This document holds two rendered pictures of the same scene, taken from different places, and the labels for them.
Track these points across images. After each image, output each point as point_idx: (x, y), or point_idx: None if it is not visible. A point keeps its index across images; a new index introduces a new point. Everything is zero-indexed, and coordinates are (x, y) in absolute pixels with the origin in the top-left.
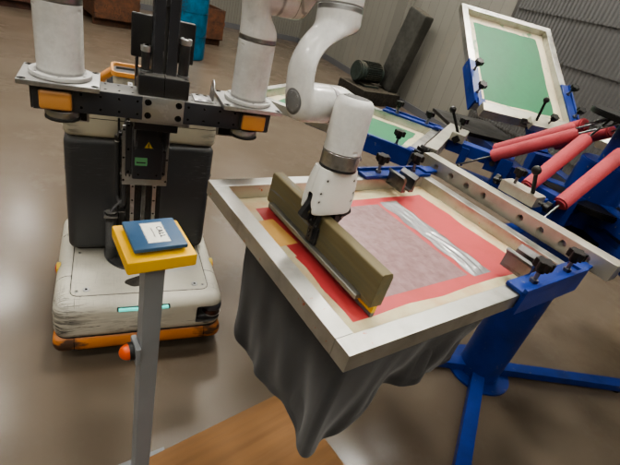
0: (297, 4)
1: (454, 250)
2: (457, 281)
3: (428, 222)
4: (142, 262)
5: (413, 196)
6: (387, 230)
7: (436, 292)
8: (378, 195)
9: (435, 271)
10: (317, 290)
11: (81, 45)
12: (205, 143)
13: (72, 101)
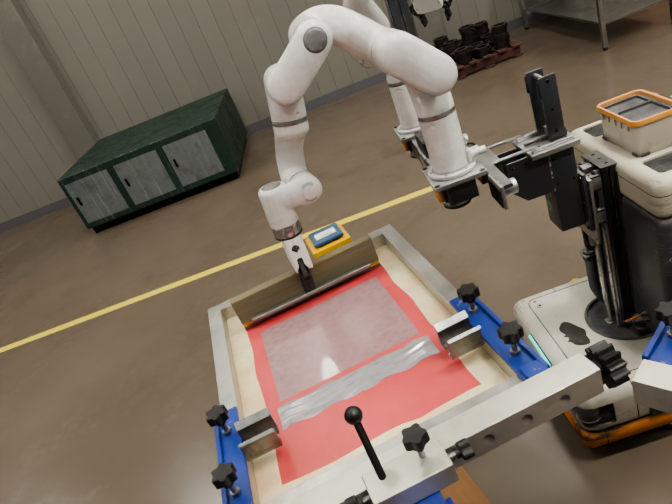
0: None
1: (319, 396)
2: (271, 389)
3: (386, 383)
4: (306, 242)
5: (470, 375)
6: (358, 340)
7: (261, 370)
8: None
9: (287, 373)
10: None
11: (407, 110)
12: (650, 211)
13: (408, 145)
